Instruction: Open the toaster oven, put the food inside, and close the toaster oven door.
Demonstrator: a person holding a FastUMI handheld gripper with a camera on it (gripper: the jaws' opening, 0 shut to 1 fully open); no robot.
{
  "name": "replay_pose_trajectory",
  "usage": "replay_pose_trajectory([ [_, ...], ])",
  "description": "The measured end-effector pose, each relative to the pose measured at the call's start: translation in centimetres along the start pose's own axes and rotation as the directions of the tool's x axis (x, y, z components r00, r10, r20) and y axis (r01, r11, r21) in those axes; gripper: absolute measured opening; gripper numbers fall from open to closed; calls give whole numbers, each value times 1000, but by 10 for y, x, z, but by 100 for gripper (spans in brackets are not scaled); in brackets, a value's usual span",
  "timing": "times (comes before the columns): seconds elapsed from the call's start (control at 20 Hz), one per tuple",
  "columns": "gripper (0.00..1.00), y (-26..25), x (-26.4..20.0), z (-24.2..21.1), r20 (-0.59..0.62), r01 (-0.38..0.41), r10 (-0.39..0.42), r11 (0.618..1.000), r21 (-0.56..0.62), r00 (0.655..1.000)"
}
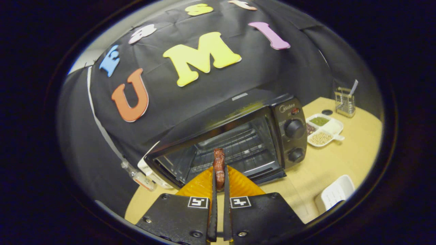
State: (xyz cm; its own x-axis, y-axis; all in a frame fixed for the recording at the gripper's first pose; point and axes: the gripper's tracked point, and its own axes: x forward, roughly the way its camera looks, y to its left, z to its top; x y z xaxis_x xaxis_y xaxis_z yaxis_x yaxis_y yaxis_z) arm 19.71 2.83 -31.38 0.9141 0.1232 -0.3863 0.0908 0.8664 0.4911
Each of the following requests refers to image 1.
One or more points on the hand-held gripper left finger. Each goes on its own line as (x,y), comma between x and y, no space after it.
(213,217)

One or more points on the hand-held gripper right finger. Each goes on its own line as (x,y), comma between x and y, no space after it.
(227,217)

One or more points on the brown meat slice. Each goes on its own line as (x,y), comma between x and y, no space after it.
(219,163)

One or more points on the black toaster oven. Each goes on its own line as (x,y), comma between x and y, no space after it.
(293,112)

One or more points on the white toaster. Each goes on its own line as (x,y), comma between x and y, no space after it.
(154,174)

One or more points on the clear plastic bottle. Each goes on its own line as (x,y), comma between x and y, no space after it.
(144,182)

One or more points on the white rectangular dish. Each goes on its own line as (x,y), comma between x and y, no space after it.
(335,194)

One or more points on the white divided dish with seeds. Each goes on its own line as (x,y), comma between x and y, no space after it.
(332,127)

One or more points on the small black round lid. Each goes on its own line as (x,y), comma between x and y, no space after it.
(327,112)

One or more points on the white spoon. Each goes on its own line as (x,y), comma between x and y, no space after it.
(354,86)

